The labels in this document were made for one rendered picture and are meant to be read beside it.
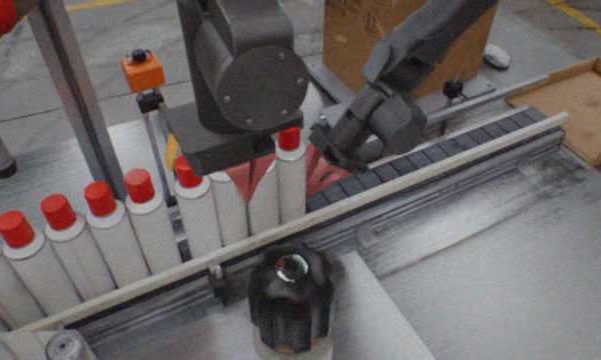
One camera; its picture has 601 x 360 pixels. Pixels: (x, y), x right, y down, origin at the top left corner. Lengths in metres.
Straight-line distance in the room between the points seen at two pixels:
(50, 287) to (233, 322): 0.25
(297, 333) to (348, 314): 0.31
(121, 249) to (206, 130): 0.36
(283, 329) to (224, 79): 0.25
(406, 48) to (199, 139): 0.41
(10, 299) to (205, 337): 0.26
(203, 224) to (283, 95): 0.46
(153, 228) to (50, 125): 2.06
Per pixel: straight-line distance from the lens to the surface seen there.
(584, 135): 1.26
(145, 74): 0.68
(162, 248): 0.76
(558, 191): 1.11
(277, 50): 0.29
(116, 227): 0.70
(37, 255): 0.71
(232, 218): 0.78
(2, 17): 0.55
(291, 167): 0.75
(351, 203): 0.86
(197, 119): 0.42
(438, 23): 0.73
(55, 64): 0.72
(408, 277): 0.88
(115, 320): 0.81
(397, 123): 0.72
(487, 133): 1.10
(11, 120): 2.87
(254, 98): 0.30
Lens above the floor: 1.54
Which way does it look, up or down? 46 degrees down
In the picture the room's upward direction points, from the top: straight up
